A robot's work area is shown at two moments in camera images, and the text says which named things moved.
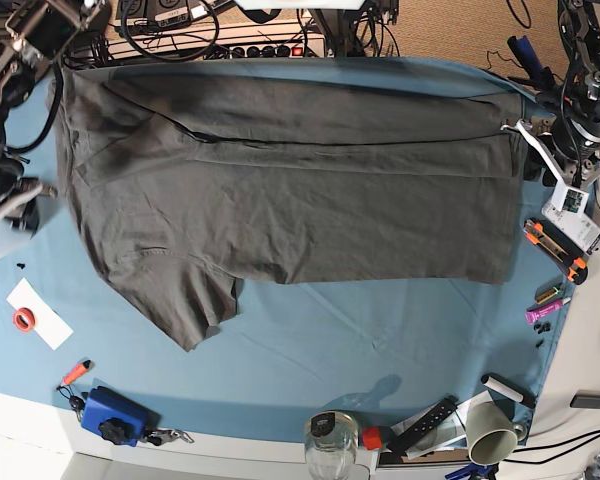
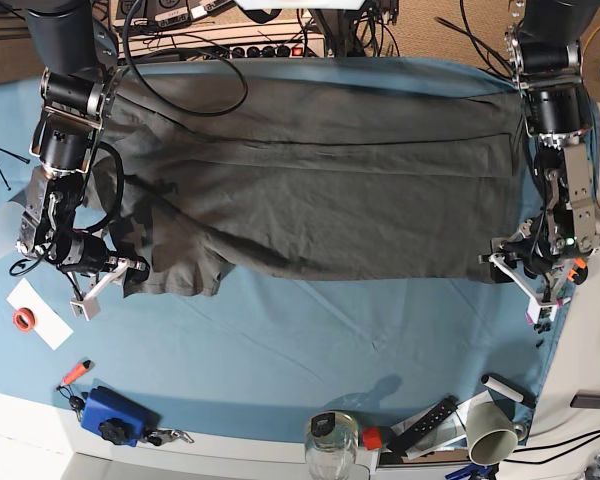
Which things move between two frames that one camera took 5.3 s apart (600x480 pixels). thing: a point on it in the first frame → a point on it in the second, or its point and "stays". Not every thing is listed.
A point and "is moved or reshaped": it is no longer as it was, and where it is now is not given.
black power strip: x=269 y=51 stays
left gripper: x=5 y=194 → x=83 y=252
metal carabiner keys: x=160 y=437 stays
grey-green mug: x=491 y=437 stays
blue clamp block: x=118 y=419 stays
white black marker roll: x=508 y=390 stays
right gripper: x=577 y=149 → x=535 y=257
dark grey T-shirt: x=195 y=177 is moved or reshaped
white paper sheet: x=48 y=323 stays
